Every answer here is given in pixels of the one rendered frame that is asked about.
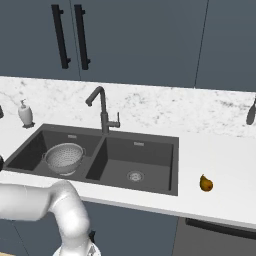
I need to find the dark grey sink faucet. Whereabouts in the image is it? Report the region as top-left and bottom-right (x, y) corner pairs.
(85, 86), (121, 135)

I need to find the dark grey double sink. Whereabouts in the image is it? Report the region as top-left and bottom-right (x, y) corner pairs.
(3, 123), (180, 197)

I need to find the silver metal colander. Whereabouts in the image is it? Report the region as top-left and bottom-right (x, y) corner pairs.
(41, 142), (87, 176)

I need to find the brown yellow pear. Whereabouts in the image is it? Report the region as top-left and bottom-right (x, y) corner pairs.
(199, 173), (214, 193)

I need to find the dark blue cupboard door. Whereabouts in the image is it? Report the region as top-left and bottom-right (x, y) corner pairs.
(194, 0), (256, 93)
(0, 0), (82, 82)
(69, 0), (210, 89)

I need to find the dark blue base cupboard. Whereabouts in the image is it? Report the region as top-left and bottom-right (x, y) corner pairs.
(0, 200), (180, 256)

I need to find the white soap dispenser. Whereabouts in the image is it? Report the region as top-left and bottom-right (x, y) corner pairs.
(17, 99), (36, 129)

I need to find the dark grey hanging utensil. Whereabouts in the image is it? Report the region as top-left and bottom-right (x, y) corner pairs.
(246, 97), (256, 126)

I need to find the grey dishwasher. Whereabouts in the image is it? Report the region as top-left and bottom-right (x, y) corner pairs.
(171, 216), (256, 256)

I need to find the black cupboard door handle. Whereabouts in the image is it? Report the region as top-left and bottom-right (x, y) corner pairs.
(73, 4), (92, 71)
(50, 4), (72, 70)

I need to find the black dishwasher handle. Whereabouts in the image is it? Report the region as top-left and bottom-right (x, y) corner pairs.
(185, 218), (256, 241)

